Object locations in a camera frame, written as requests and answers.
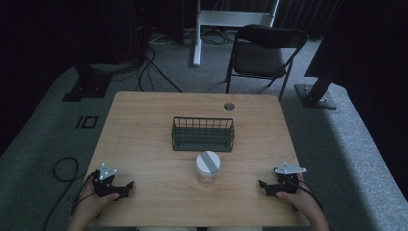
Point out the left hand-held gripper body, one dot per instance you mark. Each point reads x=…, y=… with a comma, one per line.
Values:
x=103, y=186

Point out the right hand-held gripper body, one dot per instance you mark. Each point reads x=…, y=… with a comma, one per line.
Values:
x=286, y=181

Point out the person's left hand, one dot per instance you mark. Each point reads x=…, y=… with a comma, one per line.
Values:
x=93, y=202

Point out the person's right hand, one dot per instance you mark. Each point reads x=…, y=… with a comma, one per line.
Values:
x=301, y=199

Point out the clear jar with white lid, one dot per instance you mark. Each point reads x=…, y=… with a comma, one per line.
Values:
x=208, y=163

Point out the round grey table grommet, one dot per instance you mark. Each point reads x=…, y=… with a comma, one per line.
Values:
x=229, y=106

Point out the black folding chair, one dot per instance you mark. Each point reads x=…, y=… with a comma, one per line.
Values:
x=260, y=59

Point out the black stand with base plate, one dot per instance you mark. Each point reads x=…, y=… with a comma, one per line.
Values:
x=316, y=93
x=88, y=88

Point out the white desk frame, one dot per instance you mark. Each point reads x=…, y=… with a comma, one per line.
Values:
x=197, y=48

